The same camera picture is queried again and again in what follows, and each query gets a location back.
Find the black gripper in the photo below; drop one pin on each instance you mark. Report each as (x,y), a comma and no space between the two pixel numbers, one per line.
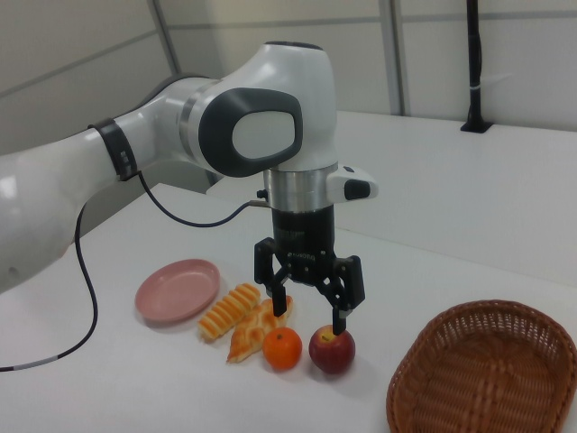
(304,234)

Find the orange toy mandarin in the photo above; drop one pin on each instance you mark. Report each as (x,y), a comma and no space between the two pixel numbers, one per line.
(282,349)

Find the red toy apple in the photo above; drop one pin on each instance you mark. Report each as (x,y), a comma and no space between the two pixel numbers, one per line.
(333,354)

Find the braided toy bread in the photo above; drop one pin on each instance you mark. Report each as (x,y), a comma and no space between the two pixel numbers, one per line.
(248,338)

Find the striped toy bread roll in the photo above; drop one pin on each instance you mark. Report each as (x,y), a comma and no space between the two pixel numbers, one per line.
(225,313)

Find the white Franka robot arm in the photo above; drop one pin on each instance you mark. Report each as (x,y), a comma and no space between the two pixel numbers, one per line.
(279,81)

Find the pink plate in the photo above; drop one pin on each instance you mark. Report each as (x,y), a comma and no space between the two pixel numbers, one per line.
(171,288)

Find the brown woven basket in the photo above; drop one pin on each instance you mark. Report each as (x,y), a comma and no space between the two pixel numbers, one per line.
(473,383)

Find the black pole with base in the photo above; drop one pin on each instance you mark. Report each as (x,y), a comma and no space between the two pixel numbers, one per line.
(473,90)

